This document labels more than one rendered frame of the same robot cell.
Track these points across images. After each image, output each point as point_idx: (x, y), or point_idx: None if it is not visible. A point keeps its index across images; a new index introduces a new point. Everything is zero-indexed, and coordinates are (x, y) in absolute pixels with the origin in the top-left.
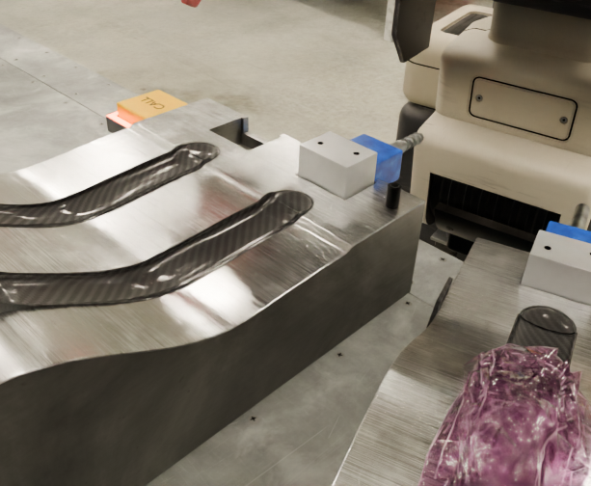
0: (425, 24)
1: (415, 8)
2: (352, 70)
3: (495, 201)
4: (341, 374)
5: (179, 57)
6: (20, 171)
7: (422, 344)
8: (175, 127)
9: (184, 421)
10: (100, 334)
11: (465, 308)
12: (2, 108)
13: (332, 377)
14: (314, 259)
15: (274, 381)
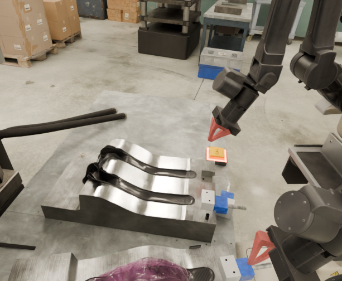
0: (304, 177)
1: (297, 170)
2: None
3: None
4: (171, 243)
5: (325, 120)
6: (159, 155)
7: (165, 248)
8: (196, 165)
9: (130, 224)
10: (119, 199)
11: (196, 253)
12: (193, 131)
13: (169, 242)
14: (174, 216)
15: (156, 232)
